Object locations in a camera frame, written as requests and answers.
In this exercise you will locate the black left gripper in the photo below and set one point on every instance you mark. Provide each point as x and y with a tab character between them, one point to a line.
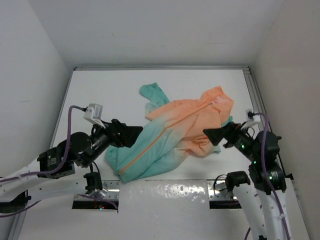
130	133

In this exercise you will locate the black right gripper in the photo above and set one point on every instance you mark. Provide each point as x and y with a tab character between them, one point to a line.
231	130

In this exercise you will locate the orange and teal zip jacket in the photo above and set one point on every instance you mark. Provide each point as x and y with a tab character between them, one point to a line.
173	133

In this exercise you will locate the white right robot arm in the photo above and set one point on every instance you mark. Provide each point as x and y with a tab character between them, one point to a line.
261	192

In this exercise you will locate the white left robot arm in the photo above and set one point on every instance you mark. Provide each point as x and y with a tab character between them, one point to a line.
66	168

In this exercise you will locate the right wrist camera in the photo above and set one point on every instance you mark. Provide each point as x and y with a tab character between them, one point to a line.
252	118

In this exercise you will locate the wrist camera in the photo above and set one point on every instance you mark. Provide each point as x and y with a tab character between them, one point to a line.
93	114
252	118

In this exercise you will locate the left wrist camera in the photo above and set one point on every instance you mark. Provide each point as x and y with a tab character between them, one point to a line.
93	114

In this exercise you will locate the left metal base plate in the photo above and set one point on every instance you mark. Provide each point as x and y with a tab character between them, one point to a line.
110	191

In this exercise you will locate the metal base plate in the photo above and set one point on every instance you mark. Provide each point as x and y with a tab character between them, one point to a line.
217	191
110	191

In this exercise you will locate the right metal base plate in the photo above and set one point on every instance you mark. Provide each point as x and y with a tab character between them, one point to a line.
217	191

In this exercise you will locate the aluminium frame rail right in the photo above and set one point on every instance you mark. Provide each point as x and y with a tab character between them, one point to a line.
258	106

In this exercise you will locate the aluminium frame rail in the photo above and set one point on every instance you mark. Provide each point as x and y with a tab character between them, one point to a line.
17	221
160	67
258	106

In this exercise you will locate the aluminium frame rail back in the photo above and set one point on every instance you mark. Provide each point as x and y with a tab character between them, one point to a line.
160	67

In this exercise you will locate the aluminium frame rail left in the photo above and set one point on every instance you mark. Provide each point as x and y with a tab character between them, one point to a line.
17	221

